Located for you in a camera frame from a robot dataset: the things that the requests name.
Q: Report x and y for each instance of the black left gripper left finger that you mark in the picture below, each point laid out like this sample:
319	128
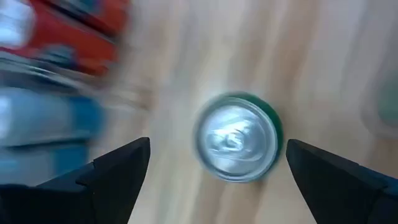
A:
93	193

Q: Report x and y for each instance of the green soda can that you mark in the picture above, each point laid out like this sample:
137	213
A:
237	140

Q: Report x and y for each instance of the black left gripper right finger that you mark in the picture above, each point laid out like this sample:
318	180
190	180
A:
348	193

